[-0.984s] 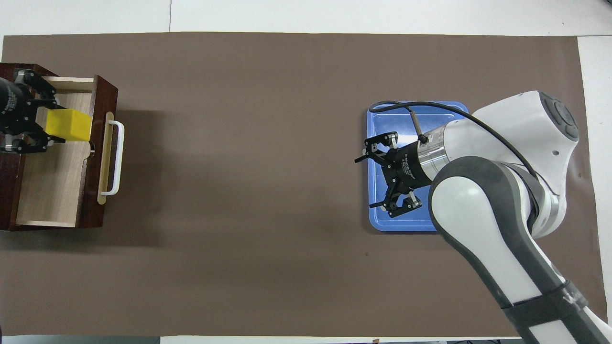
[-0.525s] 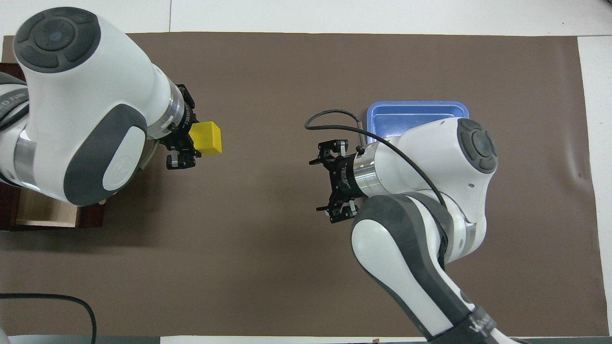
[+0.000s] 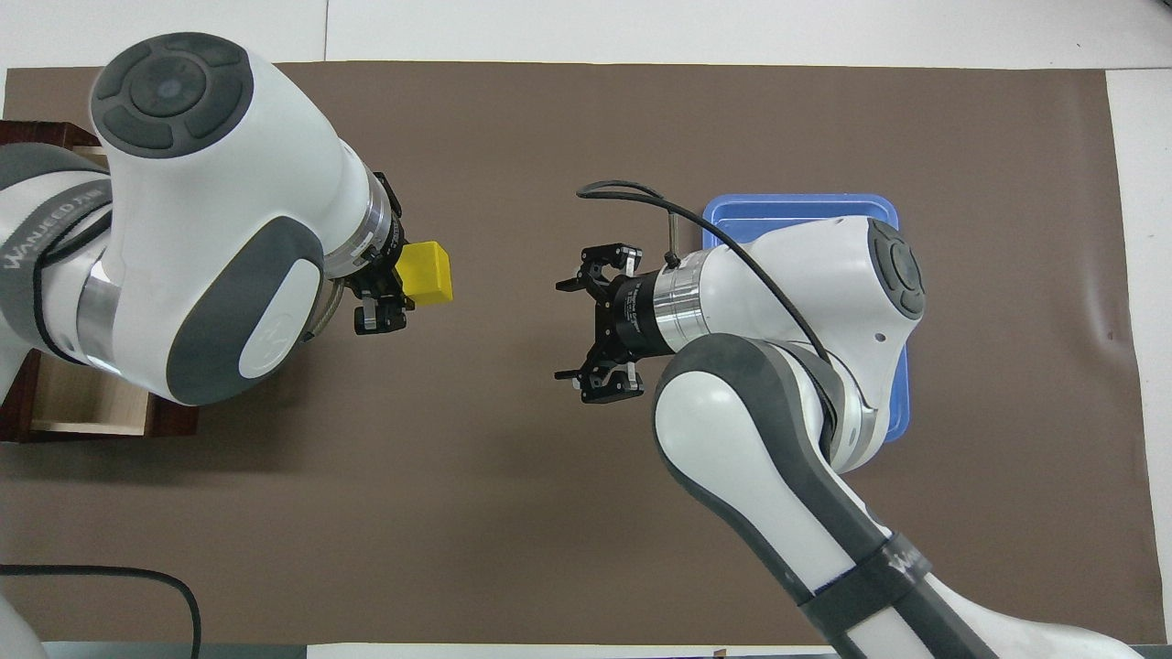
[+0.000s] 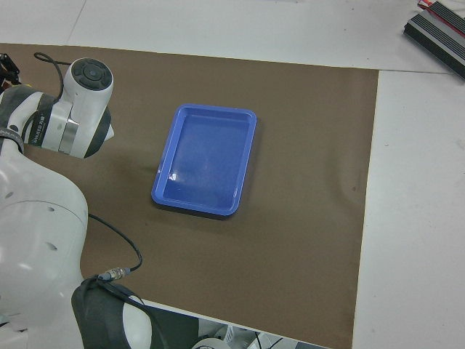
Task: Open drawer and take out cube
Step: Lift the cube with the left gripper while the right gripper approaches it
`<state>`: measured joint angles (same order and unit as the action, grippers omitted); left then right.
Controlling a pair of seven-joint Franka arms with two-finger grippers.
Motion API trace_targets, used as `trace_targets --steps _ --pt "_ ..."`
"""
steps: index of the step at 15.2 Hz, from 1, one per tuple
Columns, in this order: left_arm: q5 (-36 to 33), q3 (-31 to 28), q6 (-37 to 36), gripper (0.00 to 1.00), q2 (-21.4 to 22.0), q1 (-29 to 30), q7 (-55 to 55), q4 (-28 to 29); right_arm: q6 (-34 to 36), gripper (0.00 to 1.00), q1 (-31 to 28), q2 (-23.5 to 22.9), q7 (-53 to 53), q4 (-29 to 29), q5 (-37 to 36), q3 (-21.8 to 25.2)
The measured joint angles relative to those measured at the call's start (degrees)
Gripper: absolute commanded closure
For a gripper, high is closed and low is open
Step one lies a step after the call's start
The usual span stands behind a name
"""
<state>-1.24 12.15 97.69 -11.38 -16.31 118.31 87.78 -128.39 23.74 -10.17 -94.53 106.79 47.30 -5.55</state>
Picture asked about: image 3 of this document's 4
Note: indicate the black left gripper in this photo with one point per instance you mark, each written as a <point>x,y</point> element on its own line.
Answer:
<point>380,265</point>

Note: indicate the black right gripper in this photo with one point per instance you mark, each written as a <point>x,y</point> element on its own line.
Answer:
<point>627,316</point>

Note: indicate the yellow cube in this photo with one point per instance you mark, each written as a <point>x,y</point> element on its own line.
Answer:
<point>426,273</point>

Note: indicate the dark wooden drawer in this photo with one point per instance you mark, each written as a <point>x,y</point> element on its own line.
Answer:
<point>92,403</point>

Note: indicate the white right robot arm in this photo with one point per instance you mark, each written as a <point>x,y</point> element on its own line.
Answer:
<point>797,302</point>

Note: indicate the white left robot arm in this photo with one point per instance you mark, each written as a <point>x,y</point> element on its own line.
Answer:
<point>220,183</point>

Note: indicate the blue plastic tray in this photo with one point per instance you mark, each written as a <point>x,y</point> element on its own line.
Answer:
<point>778,209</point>

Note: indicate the brown paper table mat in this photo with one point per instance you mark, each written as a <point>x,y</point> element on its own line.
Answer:
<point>513,513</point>

